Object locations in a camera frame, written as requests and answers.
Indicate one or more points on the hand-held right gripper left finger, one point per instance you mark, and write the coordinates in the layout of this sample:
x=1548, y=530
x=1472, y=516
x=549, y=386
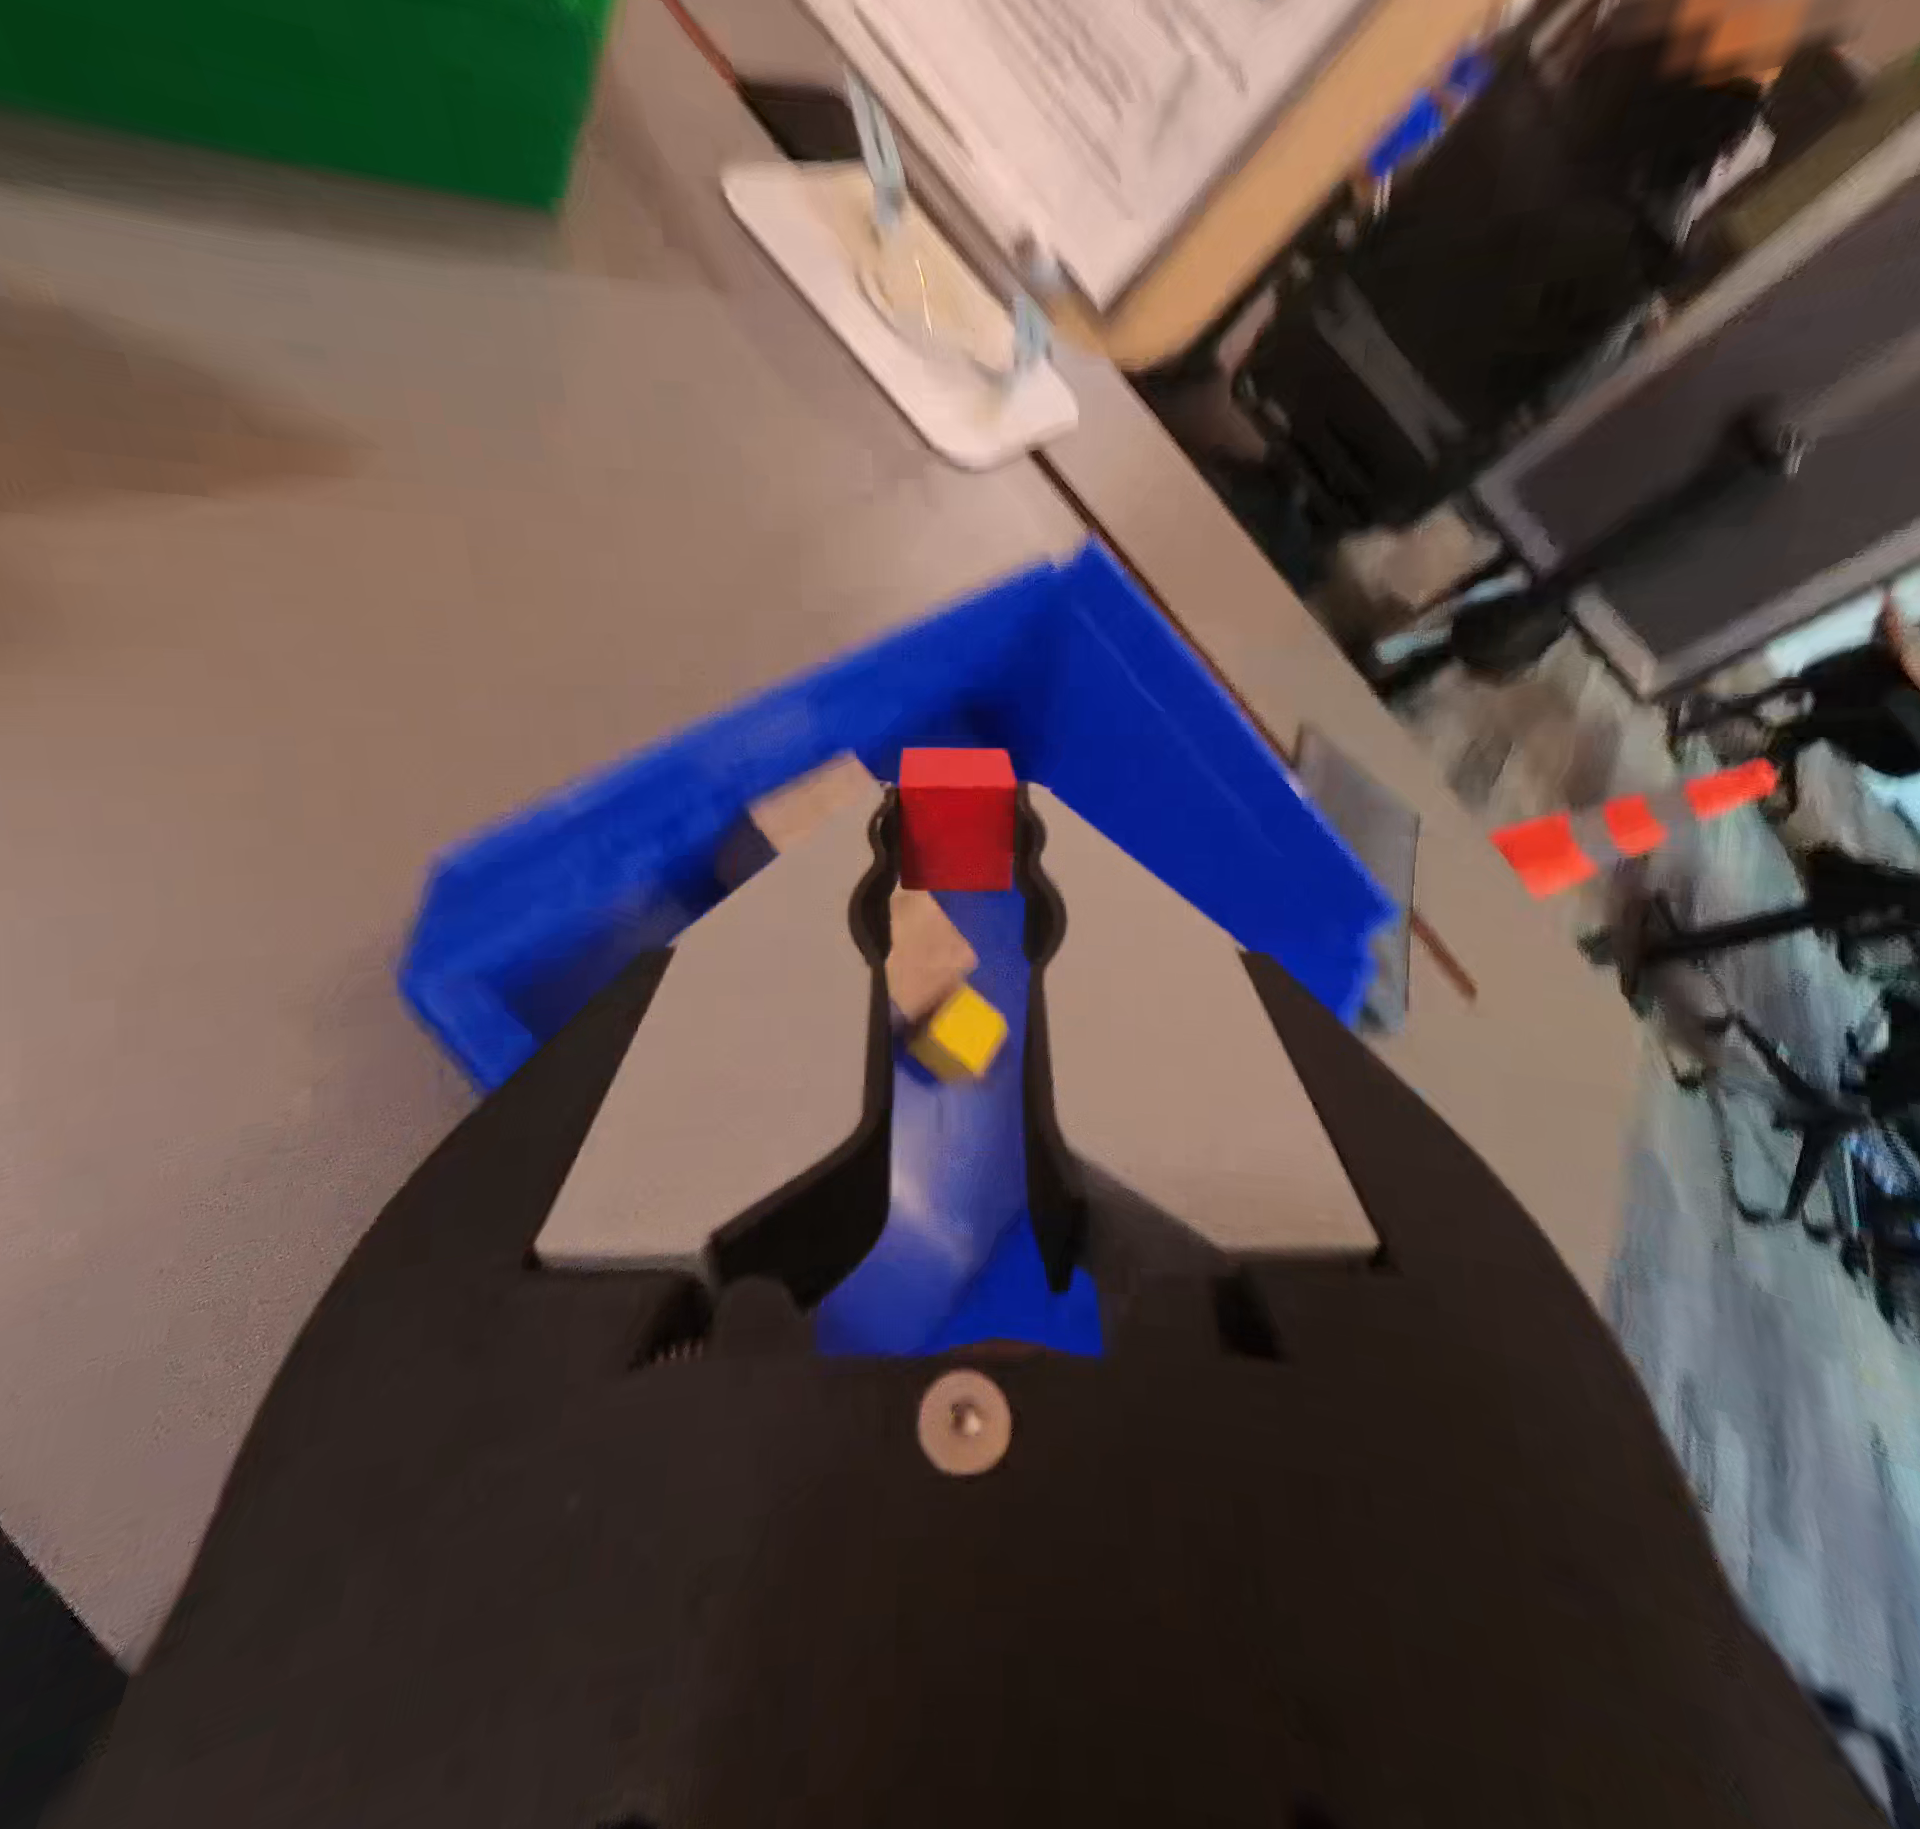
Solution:
x=718, y=1079

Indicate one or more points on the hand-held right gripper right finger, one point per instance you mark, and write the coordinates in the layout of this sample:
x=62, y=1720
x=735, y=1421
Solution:
x=1203, y=1093

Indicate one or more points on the medium wooden cube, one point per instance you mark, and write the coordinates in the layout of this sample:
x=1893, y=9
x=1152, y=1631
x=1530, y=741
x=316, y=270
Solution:
x=930, y=959

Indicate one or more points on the yellow cube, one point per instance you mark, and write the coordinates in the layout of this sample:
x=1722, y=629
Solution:
x=964, y=1035

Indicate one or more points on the large wooden cube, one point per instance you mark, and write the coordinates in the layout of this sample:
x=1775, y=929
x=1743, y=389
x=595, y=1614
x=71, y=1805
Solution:
x=804, y=818

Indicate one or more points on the red cube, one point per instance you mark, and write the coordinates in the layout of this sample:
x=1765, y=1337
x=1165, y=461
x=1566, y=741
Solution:
x=957, y=824

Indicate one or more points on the blue plastic bin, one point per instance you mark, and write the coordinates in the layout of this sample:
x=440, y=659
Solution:
x=1139, y=720

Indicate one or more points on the green plastic bin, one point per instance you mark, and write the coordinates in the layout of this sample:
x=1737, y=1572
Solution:
x=300, y=44

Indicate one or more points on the red white barrier tape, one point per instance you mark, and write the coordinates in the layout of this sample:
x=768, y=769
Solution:
x=1634, y=824

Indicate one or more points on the white stand base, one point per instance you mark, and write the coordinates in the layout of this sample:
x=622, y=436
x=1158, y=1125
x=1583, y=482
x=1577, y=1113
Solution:
x=930, y=347

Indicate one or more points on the grey folding tables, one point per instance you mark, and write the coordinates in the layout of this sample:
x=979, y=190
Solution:
x=1726, y=480

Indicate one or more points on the instruction board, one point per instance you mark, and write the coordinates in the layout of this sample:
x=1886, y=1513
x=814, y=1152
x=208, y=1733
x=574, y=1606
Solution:
x=1125, y=74

